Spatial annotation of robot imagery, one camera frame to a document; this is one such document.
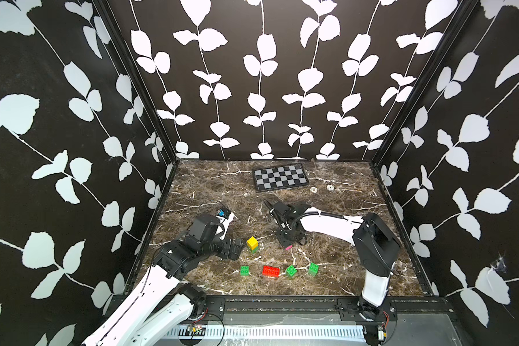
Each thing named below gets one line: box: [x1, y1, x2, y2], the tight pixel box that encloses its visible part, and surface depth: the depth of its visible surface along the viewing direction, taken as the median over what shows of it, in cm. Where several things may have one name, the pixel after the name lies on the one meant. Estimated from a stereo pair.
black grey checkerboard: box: [252, 162, 310, 194], surface depth 113 cm
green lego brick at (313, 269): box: [307, 262, 320, 277], surface depth 82 cm
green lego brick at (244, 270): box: [240, 265, 251, 277], surface depth 83 cm
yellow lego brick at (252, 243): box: [246, 235, 259, 251], surface depth 85 cm
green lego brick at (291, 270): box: [286, 264, 298, 277], surface depth 81 cm
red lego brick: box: [261, 265, 281, 278], surface depth 83 cm
